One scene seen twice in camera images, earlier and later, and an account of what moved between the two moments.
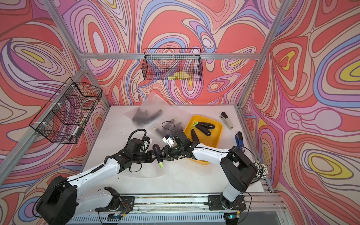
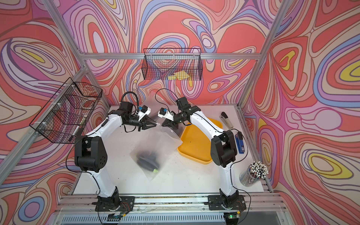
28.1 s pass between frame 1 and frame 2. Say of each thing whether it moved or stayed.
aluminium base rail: stayed
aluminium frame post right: stayed
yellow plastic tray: stayed
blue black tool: stayed
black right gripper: moved
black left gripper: moved
